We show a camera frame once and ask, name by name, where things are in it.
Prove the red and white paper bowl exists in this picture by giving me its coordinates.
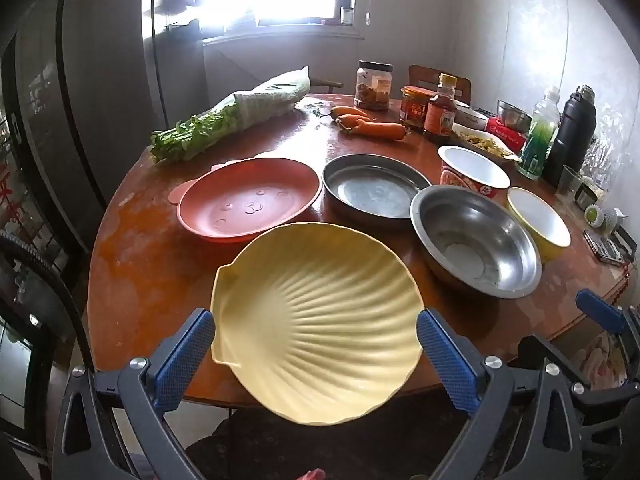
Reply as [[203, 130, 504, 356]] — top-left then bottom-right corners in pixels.
[[438, 145, 512, 200]]

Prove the clear jar with black lid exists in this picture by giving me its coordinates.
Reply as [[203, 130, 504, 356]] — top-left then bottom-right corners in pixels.
[[354, 60, 394, 111]]

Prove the pink bear-face plate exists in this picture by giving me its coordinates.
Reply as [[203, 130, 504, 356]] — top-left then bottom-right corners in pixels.
[[170, 157, 322, 245]]

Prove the green fruit in foam net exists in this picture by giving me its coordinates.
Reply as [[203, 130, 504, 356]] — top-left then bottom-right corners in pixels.
[[584, 205, 618, 236]]

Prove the green drink bottle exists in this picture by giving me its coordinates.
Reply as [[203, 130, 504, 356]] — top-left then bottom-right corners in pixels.
[[516, 86, 561, 181]]

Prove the red tissue box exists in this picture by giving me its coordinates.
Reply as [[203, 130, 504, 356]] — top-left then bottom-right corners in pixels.
[[485, 116, 528, 148]]

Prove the dark wooden chair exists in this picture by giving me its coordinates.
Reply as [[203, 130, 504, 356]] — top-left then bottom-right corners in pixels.
[[310, 77, 345, 95]]

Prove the black cable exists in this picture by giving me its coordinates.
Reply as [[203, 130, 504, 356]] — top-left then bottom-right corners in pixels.
[[0, 234, 93, 376]]

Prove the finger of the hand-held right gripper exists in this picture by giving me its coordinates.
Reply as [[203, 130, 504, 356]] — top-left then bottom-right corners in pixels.
[[575, 289, 640, 356], [517, 334, 640, 411]]

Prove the smartphone in clear case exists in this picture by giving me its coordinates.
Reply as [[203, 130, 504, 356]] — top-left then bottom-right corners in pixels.
[[582, 230, 628, 266]]

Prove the black thermos flask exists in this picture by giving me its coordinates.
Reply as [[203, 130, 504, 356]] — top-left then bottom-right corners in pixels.
[[542, 86, 598, 188]]

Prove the brown sauce bottle orange cap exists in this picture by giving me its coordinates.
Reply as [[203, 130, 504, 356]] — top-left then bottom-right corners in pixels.
[[424, 73, 458, 143]]

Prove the grey refrigerator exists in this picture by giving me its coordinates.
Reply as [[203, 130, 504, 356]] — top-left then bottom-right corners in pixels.
[[10, 0, 166, 261]]

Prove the small steel bowl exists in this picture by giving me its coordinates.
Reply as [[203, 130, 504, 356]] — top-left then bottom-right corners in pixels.
[[496, 100, 532, 133]]

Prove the white dish of pickled vegetables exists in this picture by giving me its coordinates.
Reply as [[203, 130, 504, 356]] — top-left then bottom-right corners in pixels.
[[451, 127, 521, 163]]

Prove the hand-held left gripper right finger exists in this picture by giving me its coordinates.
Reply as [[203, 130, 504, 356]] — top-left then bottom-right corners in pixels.
[[416, 308, 591, 480]]

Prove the celery bunch in plastic bag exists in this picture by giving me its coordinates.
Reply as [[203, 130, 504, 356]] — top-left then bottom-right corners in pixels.
[[150, 66, 312, 163]]

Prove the clear plastic bag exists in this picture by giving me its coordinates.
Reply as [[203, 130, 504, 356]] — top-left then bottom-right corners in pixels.
[[582, 105, 633, 201]]

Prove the round metal plate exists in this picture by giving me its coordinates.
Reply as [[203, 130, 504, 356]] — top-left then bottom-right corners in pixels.
[[322, 154, 433, 220]]

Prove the red-label jar with red lid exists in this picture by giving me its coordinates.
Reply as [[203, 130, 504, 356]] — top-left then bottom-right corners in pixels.
[[398, 85, 436, 131]]

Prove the yellow bowl with handle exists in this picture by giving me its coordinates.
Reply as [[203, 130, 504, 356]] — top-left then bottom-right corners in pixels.
[[506, 186, 572, 263]]

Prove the clear plastic cup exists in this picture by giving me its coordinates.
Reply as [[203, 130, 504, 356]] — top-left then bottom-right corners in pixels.
[[556, 165, 585, 198]]

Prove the yellow shell-shaped plate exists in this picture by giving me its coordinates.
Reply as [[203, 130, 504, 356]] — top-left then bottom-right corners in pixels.
[[210, 221, 427, 426]]

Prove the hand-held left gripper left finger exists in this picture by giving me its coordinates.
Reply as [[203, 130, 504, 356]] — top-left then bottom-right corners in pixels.
[[52, 308, 231, 480]]

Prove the wooden chair with cutout back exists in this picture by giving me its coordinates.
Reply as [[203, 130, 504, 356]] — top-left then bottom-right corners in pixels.
[[408, 64, 472, 103]]

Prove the white ceramic bowl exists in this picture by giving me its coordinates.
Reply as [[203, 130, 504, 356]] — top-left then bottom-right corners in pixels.
[[452, 105, 490, 131]]

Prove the wide steel bowl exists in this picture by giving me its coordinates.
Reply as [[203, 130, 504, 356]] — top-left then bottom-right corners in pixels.
[[410, 185, 543, 300]]

